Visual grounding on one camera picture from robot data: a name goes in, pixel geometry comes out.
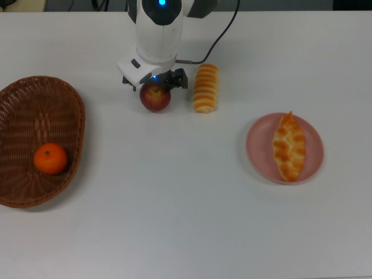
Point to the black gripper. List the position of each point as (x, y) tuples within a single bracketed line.
[(161, 78)]

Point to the red toy apple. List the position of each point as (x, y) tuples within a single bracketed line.
[(155, 98)]

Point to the ridged toy bread roll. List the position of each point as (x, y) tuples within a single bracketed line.
[(205, 88)]

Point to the orange toy mandarin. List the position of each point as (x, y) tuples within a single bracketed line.
[(50, 158)]

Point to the braided toy bread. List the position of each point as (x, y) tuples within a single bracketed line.
[(289, 146)]

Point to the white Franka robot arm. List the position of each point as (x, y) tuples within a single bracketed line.
[(158, 37)]

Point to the brown woven basket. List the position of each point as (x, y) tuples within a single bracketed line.
[(37, 122)]

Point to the pink plate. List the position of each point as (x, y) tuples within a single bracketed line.
[(315, 148)]

